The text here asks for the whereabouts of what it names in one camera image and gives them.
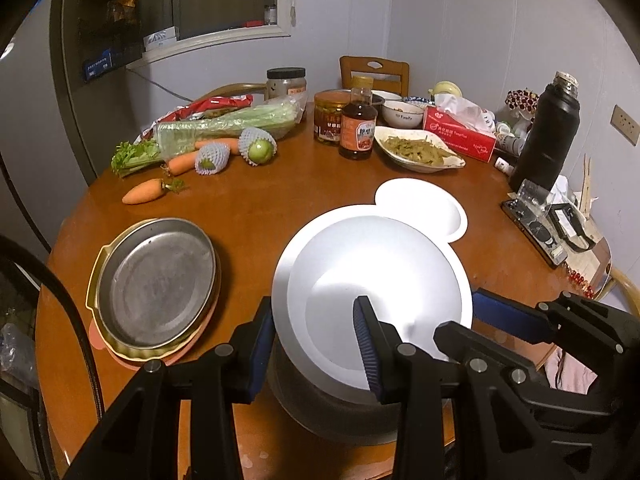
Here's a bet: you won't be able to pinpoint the wooden sticks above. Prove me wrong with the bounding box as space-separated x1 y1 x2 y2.
581 154 594 212

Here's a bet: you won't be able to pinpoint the black cable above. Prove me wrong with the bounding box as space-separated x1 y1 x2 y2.
131 67 195 104

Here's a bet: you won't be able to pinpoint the curved wooden chair back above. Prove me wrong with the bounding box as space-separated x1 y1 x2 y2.
192 82 269 107

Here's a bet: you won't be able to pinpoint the red snack bag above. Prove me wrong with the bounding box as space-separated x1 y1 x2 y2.
141 95 253 141

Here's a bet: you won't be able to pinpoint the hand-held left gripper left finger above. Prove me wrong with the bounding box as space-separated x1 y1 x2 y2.
65 296 277 480

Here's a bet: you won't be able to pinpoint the blue box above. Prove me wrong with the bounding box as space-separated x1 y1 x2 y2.
81 49 114 82

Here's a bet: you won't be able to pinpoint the white box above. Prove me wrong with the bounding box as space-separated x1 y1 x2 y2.
144 27 179 52

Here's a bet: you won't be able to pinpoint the pink plastic plate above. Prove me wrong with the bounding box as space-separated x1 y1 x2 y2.
89 260 223 372

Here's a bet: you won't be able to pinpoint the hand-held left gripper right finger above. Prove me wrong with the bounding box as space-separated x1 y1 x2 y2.
353 296 571 480

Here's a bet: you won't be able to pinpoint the grey refrigerator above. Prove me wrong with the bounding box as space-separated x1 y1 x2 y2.
0 0 98 251

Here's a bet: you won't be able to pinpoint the large red paper bowl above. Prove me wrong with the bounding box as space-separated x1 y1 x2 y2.
374 178 469 242

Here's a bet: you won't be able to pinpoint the green fruit in foam net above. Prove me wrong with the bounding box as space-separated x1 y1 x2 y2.
194 142 232 177
238 128 277 166

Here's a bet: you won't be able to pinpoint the carrot with green top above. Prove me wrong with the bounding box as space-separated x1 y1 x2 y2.
121 178 190 206

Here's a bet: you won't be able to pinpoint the window frame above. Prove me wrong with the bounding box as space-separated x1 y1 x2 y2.
125 0 297 69

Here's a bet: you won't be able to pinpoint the celery in plastic bag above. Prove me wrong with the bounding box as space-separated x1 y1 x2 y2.
111 96 307 178

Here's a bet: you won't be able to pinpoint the clear plastic bag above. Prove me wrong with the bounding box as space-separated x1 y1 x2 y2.
0 322 39 387

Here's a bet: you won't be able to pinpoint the clear plastic box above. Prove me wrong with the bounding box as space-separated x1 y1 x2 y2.
516 179 555 212

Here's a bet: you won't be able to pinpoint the small red paper bowl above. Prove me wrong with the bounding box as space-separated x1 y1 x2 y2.
286 204 474 392

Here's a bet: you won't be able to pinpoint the wooden chair with cutout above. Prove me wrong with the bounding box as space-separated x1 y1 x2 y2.
339 56 411 97

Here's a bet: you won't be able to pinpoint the red and white bead ornament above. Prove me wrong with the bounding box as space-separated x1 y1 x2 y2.
505 88 540 121

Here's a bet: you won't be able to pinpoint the string of red beads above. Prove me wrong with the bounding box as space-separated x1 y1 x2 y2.
566 269 597 299

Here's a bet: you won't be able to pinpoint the black curved frame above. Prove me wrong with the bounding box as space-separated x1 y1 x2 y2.
0 235 107 413

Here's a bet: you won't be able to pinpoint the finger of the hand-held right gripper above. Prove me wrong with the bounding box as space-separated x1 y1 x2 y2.
471 287 629 361
433 322 618 427

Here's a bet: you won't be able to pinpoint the stainless steel bowl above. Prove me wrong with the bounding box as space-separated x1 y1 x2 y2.
267 217 474 447

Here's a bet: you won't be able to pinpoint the dark sauce bottle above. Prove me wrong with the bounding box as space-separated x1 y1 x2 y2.
338 76 379 161

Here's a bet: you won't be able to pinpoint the cream ceramic pot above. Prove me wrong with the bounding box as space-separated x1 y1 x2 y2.
428 81 464 100

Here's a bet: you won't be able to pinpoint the glass jar of pickles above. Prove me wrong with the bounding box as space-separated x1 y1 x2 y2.
313 89 358 146

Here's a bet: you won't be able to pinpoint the dish of pickled vegetables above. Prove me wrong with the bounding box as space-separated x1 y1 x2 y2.
373 126 466 174

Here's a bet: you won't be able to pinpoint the wall socket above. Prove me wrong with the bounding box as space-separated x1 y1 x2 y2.
611 105 640 147

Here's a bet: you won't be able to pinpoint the white medicine bottle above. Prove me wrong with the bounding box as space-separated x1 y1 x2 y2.
495 120 527 157

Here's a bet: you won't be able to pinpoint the black flat device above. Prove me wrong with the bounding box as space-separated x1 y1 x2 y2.
501 195 571 268

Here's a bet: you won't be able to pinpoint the pink cloth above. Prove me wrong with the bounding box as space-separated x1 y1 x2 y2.
544 349 599 394

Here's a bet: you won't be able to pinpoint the round metal plate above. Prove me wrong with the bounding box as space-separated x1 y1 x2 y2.
96 218 217 348

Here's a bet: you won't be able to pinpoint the yellow scalloped plate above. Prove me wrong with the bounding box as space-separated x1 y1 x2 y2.
86 219 221 363

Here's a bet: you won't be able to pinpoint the black thermos flask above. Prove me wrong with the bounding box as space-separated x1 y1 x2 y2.
508 71 582 193

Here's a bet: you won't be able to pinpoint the black rimmed container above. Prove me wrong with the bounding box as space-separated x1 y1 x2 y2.
547 202 597 253

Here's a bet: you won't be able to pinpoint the white ceramic bowl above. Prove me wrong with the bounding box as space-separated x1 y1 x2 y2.
381 100 429 128

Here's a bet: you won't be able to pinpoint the red tissue box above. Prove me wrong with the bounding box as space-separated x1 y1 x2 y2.
422 94 498 163

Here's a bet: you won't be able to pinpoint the clear jar with black lid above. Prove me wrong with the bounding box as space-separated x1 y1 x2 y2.
265 67 307 103

